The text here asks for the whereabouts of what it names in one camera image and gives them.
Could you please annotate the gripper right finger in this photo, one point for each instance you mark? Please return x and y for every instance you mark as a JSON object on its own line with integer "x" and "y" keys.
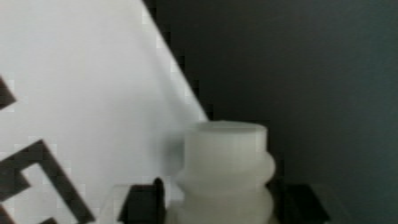
{"x": 299, "y": 208}

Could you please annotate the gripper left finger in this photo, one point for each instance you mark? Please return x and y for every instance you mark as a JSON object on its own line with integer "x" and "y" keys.
{"x": 135, "y": 204}

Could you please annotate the white flat tagged base plate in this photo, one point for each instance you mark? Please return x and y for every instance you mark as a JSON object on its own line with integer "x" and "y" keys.
{"x": 95, "y": 110}

